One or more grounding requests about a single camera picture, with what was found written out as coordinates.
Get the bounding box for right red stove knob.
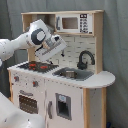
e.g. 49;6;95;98
33;81;39;87

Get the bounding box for left red stove knob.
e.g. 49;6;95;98
14;76;19;82

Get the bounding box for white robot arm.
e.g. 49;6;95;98
0;19;67;66

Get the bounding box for small metal pot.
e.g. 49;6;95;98
65;70;77;78

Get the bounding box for toy microwave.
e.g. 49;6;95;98
56;14;93;34

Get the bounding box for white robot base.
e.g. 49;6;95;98
0;92;45;128

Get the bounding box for grey range hood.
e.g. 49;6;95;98
26;14;55;34

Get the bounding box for toy oven door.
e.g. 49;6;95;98
17;89;40;124

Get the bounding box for grey toy sink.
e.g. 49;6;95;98
53;67;93;81

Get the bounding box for black stovetop red burners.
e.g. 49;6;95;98
20;61;57;73

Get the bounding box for black toy faucet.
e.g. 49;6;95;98
77;50;95;70

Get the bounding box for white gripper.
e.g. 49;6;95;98
35;35;67;62

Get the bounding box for wooden toy kitchen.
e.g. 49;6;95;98
9;10;115;128

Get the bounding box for grey ice dispenser panel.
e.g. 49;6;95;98
55;93;72;120

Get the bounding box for grey cabinet door handle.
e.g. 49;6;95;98
48;101;53;119

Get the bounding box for red stove knob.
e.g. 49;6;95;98
33;81;39;87
14;76;19;82

